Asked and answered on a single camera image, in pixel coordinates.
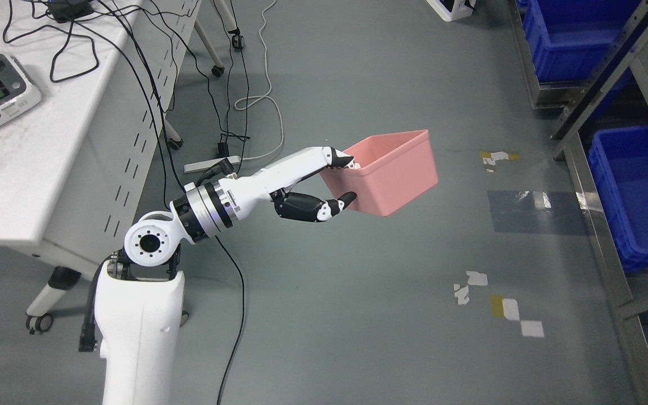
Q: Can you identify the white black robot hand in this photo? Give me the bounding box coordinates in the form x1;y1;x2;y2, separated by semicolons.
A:
218;146;358;223

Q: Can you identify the pink plastic storage box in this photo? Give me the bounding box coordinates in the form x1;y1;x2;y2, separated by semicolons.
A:
321;130;439;217

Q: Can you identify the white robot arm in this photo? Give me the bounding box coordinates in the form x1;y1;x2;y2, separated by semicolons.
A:
79;178;268;404

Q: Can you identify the blue shelf bin top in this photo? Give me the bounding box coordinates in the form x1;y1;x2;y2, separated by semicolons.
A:
523;1;641;83

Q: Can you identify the blue shelf bin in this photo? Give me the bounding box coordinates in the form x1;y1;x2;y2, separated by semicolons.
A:
523;1;641;83
587;125;648;272

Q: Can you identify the steel shelf rack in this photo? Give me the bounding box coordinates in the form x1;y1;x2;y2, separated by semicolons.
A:
551;1;648;404

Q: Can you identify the blue shelf bin right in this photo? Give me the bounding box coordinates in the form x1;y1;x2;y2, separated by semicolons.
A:
587;125;648;272

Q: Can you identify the white office desk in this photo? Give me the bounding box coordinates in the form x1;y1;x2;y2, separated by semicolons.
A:
0;0;226;334

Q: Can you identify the black cable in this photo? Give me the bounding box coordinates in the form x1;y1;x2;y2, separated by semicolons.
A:
2;0;251;405

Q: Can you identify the white cable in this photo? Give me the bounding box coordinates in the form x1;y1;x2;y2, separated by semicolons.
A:
234;0;285;161

